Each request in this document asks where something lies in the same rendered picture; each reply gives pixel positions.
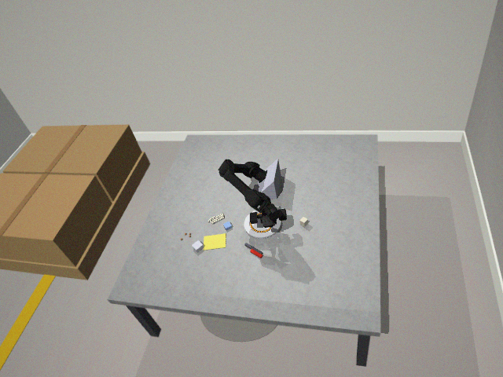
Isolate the yellow flat rectangular sheet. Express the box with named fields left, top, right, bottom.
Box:
left=203, top=234, right=226, bottom=251

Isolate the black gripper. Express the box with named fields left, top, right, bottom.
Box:
left=250, top=209, right=287, bottom=224

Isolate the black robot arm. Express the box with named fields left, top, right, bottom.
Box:
left=218, top=159, right=281, bottom=228

